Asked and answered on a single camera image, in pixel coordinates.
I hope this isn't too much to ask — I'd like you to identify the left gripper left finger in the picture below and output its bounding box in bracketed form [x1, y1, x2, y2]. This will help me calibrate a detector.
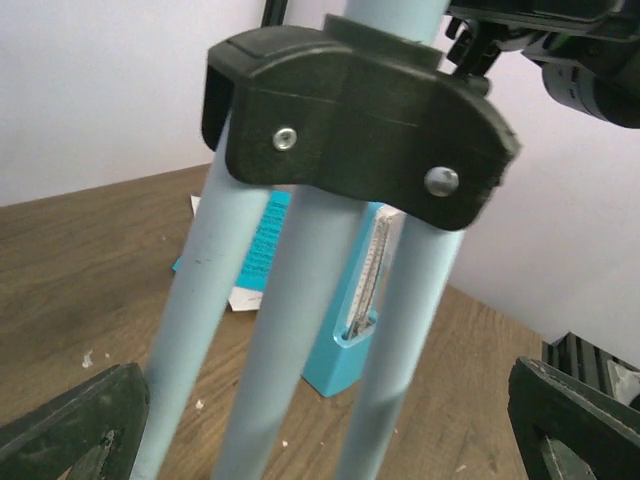
[1, 363, 150, 479]

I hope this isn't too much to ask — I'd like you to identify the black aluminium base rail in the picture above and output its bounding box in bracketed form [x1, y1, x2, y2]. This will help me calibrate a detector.
[542, 333, 639, 411]

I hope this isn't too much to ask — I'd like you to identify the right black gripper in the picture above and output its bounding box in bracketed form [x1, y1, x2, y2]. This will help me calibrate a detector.
[445, 0, 639, 129]

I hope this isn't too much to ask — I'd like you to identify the blue metronome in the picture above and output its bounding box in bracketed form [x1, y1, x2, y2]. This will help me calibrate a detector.
[303, 203, 404, 398]

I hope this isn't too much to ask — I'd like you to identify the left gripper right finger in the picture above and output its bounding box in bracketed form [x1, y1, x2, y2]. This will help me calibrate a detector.
[508, 357, 639, 479]

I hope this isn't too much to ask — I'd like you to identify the blue sheet music page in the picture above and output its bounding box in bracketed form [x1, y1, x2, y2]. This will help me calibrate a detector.
[235, 190, 291, 292]

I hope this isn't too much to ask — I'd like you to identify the light blue music stand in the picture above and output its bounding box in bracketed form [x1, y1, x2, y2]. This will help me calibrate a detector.
[132, 1, 519, 479]

